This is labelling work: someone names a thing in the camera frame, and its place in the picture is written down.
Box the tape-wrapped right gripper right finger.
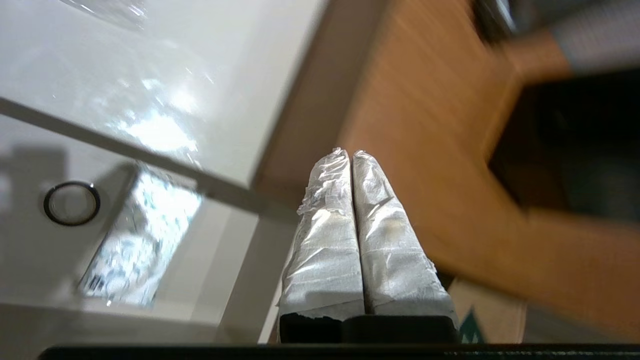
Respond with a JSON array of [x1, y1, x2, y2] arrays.
[[351, 149, 460, 331]]

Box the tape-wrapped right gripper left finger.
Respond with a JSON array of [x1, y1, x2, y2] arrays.
[[278, 147, 365, 321]]

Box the black tape roll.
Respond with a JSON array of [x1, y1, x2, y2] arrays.
[[43, 181, 101, 227]]

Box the glossy white drawer cabinet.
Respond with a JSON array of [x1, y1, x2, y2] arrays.
[[0, 0, 328, 223]]

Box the cardboard box green print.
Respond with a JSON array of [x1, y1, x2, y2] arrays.
[[447, 277, 528, 345]]

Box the white patterned tissue pack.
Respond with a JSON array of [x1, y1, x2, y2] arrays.
[[77, 167, 203, 307]]

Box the dark glass vase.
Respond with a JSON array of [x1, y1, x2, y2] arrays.
[[475, 0, 640, 76]]

